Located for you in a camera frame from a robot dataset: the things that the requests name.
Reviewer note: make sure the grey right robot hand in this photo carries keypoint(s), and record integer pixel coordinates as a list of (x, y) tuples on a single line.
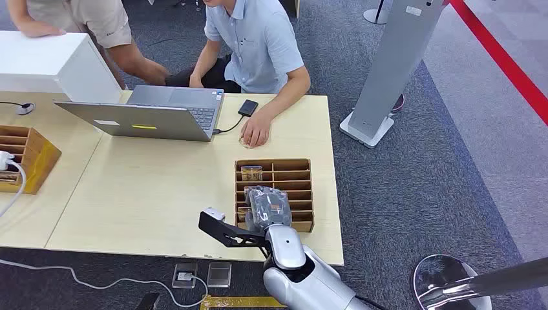
[(269, 205)]

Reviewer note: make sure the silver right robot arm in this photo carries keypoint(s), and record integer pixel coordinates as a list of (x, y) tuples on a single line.
[(299, 274)]

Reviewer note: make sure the cardboard slotted card holder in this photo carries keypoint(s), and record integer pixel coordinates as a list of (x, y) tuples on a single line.
[(295, 184)]

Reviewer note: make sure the seated person's left hand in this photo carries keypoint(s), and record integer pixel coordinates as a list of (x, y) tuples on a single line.
[(257, 128)]

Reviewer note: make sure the seated person's hand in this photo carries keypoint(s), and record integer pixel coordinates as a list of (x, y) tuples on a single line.
[(196, 81), (257, 128)]

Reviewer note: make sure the seated person's right hand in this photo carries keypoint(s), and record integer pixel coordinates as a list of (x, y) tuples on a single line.
[(196, 81)]

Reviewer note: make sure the seated person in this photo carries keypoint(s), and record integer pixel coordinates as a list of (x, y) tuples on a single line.
[(261, 47)]

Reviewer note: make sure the standing person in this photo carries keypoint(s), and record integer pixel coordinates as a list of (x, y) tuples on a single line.
[(102, 21)]

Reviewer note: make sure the grey floor plate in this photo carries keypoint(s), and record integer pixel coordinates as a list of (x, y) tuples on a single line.
[(219, 274)]

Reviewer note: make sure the black external drive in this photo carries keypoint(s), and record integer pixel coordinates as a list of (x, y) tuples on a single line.
[(248, 108)]

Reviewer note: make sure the yellow floor tape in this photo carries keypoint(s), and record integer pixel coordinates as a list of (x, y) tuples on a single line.
[(239, 303)]

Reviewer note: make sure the grey floor socket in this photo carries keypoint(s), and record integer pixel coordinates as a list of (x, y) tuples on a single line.
[(185, 276)]

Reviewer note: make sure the grey laptop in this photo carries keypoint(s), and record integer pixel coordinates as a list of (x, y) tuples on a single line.
[(150, 117)]

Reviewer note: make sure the black floor object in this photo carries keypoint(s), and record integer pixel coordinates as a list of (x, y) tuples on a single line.
[(147, 301)]

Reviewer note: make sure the grey kiosk stand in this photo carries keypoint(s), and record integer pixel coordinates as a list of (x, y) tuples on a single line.
[(394, 64)]

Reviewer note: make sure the round stanchion base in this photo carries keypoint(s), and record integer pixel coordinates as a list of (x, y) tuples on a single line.
[(376, 16)]

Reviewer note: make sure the cardboard holder with yellow tape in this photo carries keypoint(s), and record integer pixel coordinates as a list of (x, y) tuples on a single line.
[(40, 158)]

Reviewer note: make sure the white cabinet box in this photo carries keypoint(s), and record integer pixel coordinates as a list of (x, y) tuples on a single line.
[(47, 64)]

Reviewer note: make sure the white power plug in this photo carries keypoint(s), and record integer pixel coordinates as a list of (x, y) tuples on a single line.
[(5, 159)]

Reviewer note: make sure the red barrier belt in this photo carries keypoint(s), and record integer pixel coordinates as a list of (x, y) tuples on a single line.
[(501, 55)]

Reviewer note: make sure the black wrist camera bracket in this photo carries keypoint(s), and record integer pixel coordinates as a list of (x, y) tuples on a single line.
[(222, 233)]

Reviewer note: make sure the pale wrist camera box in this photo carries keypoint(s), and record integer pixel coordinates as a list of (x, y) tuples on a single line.
[(214, 213)]

